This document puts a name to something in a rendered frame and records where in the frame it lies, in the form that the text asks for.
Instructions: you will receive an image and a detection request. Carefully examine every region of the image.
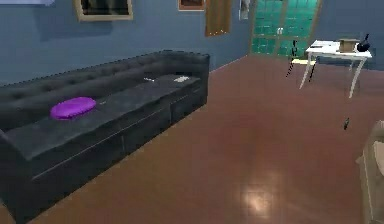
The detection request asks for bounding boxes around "grey framed wall picture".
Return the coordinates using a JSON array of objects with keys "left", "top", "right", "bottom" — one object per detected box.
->
[{"left": 238, "top": 0, "right": 251, "bottom": 21}]

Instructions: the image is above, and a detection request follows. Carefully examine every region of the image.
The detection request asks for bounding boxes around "small orange framed picture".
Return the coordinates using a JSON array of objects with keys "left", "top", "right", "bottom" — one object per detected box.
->
[{"left": 177, "top": 0, "right": 206, "bottom": 12}]

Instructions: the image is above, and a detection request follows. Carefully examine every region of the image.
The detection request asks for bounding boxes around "black chair with yellow seat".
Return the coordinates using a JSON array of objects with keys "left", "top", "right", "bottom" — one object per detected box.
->
[{"left": 285, "top": 40, "right": 318, "bottom": 83}]

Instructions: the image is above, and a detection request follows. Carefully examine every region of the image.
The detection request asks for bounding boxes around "pale window blind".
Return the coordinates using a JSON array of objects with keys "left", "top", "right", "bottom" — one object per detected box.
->
[{"left": 0, "top": 0, "right": 56, "bottom": 7}]

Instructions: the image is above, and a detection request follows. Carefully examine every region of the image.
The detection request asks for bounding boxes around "brown wooden wall panel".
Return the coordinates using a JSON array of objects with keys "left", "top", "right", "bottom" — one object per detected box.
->
[{"left": 204, "top": 0, "right": 233, "bottom": 38}]

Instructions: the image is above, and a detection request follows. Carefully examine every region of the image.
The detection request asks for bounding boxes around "green glass paned door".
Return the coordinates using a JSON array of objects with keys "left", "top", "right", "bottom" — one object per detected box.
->
[{"left": 248, "top": 0, "right": 323, "bottom": 59}]

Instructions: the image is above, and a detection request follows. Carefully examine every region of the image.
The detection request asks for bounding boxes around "black round pot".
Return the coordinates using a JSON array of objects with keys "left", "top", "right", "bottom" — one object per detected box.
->
[{"left": 356, "top": 33, "right": 372, "bottom": 53}]

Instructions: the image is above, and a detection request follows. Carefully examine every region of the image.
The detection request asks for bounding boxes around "purple cushion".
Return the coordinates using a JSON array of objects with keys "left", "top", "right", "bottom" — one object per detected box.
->
[{"left": 49, "top": 96, "right": 97, "bottom": 121}]

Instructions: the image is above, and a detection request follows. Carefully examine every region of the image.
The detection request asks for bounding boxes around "black tufted sofa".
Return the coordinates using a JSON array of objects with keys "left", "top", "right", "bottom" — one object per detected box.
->
[{"left": 0, "top": 50, "right": 211, "bottom": 224}]

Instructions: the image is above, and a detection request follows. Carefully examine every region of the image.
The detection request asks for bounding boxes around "gold framed dark picture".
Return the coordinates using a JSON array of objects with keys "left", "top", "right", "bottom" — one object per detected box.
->
[{"left": 72, "top": 0, "right": 134, "bottom": 23}]

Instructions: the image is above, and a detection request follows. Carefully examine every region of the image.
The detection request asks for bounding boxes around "white table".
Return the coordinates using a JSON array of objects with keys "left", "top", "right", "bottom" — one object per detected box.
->
[{"left": 298, "top": 39, "right": 373, "bottom": 99}]

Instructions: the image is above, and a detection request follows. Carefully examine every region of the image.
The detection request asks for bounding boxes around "brown cardboard box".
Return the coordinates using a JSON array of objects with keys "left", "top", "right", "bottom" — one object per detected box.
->
[{"left": 338, "top": 38, "right": 361, "bottom": 53}]

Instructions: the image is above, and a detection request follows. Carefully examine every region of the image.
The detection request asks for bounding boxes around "beige armchair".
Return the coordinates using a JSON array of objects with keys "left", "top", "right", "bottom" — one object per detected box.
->
[{"left": 355, "top": 120, "right": 384, "bottom": 224}]

